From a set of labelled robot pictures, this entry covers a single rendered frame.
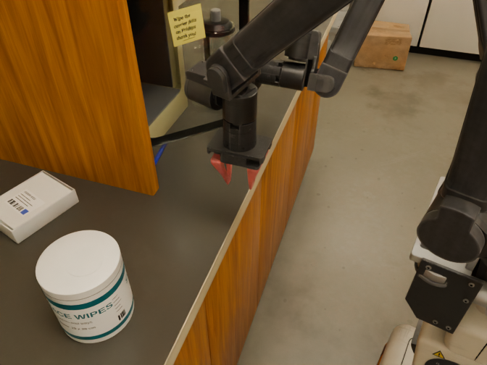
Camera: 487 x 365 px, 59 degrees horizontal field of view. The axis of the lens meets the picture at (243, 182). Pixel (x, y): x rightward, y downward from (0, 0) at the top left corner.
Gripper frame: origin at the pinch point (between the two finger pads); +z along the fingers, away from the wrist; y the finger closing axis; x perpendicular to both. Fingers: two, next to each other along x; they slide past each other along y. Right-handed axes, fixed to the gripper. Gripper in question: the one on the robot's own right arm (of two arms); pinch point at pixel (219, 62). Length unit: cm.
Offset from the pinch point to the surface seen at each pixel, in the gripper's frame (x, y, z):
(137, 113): 20.4, -3.4, 10.1
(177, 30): 2.5, 7.0, 8.8
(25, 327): 58, -26, 15
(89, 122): 20.5, -8.3, 22.4
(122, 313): 52, -22, -2
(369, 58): -261, -111, -27
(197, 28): -0.9, 6.7, 5.5
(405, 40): -264, -93, -51
